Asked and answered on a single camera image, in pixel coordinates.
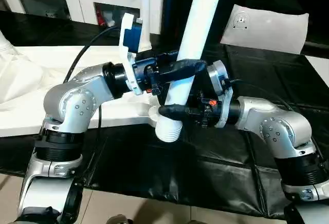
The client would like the white plastic table leg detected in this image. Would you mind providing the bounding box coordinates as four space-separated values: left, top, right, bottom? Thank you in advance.
139 0 153 52
154 0 227 142
0 29 15 55

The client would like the white plastic table top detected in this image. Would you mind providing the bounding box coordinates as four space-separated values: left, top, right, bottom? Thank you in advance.
0 44 186 137

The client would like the white cabinet with glass doors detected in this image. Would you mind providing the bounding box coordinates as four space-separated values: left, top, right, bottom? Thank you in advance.
0 0 166 29

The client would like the flat white board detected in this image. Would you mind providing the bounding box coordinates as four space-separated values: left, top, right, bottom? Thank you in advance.
307 54 329 81

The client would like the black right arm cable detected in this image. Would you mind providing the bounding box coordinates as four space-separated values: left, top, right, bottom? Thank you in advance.
226 78 291 107

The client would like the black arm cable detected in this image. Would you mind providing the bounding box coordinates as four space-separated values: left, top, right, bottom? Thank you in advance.
226 78 291 107
62 25 124 87

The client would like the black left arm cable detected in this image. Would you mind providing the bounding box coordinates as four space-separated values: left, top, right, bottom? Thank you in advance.
62 25 124 87

